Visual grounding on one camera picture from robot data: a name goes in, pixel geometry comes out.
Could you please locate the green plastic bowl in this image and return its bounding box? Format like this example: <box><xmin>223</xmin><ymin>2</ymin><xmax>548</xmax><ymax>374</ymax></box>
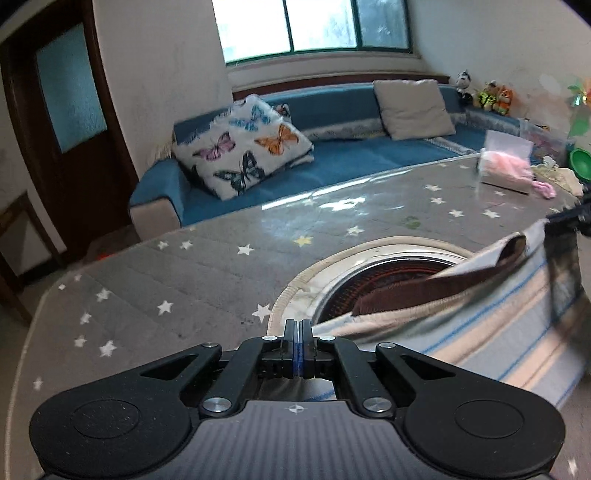
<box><xmin>569</xmin><ymin>148</ymin><xmax>591</xmax><ymax>182</ymax></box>

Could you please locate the green framed window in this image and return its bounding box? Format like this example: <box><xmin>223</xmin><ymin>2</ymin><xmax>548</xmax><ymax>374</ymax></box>
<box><xmin>211</xmin><ymin>0</ymin><xmax>413</xmax><ymax>66</ymax></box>

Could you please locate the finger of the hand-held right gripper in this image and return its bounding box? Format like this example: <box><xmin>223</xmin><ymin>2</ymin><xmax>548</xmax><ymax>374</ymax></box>
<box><xmin>546</xmin><ymin>196</ymin><xmax>591</xmax><ymax>239</ymax></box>

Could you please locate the blue sofa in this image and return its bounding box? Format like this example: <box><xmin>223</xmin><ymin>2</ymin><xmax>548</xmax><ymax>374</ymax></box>
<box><xmin>128</xmin><ymin>83</ymin><xmax>567</xmax><ymax>230</ymax></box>

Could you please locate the pink tissue box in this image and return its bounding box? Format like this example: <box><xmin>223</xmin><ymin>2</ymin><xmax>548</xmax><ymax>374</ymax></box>
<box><xmin>475</xmin><ymin>130</ymin><xmax>534</xmax><ymax>197</ymax></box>

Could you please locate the blue beige striped garment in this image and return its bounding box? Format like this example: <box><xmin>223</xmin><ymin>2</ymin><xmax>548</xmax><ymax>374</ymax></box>
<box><xmin>259</xmin><ymin>219</ymin><xmax>591</xmax><ymax>412</ymax></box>

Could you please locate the black white cow plush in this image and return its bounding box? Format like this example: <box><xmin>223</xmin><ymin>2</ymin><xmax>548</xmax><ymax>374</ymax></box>
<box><xmin>454</xmin><ymin>70</ymin><xmax>476</xmax><ymax>105</ymax></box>

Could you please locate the grey star tablecloth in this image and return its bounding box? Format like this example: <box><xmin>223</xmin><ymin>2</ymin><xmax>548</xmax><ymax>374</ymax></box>
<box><xmin>9</xmin><ymin>152</ymin><xmax>591</xmax><ymax>480</ymax></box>

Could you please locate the orange plush toy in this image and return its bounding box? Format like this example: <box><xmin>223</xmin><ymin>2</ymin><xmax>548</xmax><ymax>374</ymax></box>
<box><xmin>494</xmin><ymin>85</ymin><xmax>515</xmax><ymax>116</ymax></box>

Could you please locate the round induction cooktop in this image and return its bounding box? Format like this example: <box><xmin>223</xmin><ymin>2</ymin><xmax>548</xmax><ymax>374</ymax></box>
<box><xmin>316</xmin><ymin>251</ymin><xmax>476</xmax><ymax>325</ymax></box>

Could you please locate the cream cloth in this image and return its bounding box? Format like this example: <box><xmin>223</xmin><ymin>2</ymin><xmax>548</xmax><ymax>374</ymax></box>
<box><xmin>531</xmin><ymin>157</ymin><xmax>585</xmax><ymax>197</ymax></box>

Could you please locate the beige pillow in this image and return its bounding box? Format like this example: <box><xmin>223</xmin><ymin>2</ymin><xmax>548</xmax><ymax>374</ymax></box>
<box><xmin>372</xmin><ymin>78</ymin><xmax>457</xmax><ymax>142</ymax></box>

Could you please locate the clear plastic box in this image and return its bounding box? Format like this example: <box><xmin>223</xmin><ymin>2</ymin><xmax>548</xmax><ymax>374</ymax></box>
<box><xmin>519</xmin><ymin>117</ymin><xmax>567</xmax><ymax>163</ymax></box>

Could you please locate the butterfly print pillow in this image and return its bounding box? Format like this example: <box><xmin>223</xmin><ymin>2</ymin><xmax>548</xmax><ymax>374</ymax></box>
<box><xmin>172</xmin><ymin>93</ymin><xmax>316</xmax><ymax>202</ymax></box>

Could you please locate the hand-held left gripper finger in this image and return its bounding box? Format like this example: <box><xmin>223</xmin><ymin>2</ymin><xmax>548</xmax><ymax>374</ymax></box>
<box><xmin>137</xmin><ymin>318</ymin><xmax>300</xmax><ymax>419</ymax></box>
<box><xmin>300</xmin><ymin>318</ymin><xmax>459</xmax><ymax>417</ymax></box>

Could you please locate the dark wooden door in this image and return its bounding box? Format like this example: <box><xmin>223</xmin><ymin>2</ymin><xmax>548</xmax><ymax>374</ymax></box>
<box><xmin>0</xmin><ymin>0</ymin><xmax>140</xmax><ymax>265</ymax></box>

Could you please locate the green yellow plush toy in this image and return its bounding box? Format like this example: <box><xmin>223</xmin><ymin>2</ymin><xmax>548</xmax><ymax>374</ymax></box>
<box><xmin>478</xmin><ymin>80</ymin><xmax>502</xmax><ymax>112</ymax></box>

